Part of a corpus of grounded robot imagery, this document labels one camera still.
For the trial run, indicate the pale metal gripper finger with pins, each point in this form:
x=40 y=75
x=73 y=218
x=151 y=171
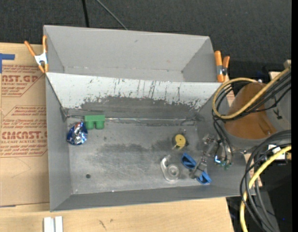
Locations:
x=199 y=166
x=208 y=139

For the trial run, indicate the clear plastic tape dispenser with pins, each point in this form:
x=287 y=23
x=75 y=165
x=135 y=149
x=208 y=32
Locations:
x=171 y=170

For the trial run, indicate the yellow and black round tool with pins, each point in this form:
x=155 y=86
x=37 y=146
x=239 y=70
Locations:
x=179 y=139

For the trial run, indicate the grey metal bin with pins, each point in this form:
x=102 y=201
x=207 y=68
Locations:
x=129 y=153

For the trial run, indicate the green toy brick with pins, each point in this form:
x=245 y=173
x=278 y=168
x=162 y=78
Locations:
x=94 y=121

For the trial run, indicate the blue and silver foil packet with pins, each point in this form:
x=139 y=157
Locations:
x=77 y=134

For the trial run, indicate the brown cardboard board red print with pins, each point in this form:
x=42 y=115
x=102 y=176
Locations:
x=20 y=153

